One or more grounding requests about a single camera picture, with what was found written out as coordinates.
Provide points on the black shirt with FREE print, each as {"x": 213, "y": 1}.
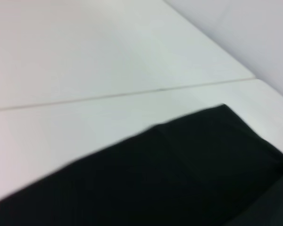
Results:
{"x": 167, "y": 176}

